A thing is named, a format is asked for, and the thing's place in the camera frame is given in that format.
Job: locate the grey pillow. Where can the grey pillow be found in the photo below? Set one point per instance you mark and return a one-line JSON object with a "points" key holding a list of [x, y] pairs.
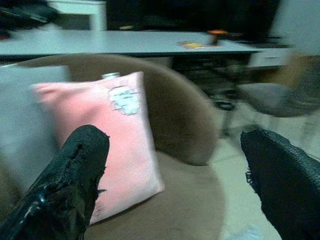
{"points": [[22, 112]]}

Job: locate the white table with black legs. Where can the white table with black legs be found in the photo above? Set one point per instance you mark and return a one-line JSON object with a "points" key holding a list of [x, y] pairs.
{"points": [[100, 41]]}

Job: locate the brown round sofa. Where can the brown round sofa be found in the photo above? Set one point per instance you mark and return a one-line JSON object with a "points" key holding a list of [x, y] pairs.
{"points": [[180, 112]]}

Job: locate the white drawer cabinet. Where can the white drawer cabinet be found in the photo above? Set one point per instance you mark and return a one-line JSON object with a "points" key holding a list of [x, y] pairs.
{"points": [[270, 58]]}

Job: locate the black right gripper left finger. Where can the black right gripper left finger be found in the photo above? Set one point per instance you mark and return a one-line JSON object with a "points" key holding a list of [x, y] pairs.
{"points": [[62, 190]]}

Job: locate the colourful flat packet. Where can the colourful flat packet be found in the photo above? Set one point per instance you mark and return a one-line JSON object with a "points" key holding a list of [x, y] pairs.
{"points": [[192, 45]]}

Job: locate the pink square pillow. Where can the pink square pillow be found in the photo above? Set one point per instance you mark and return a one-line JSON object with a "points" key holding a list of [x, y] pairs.
{"points": [[125, 145]]}

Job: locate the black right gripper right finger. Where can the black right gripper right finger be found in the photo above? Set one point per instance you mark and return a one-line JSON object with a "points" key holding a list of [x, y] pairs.
{"points": [[287, 187]]}

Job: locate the grey-brown fabric chair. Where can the grey-brown fabric chair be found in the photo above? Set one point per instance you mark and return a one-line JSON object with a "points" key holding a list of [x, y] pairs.
{"points": [[270, 97]]}

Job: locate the orange and black small device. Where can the orange and black small device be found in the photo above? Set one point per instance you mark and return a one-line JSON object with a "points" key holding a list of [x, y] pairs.
{"points": [[217, 35]]}

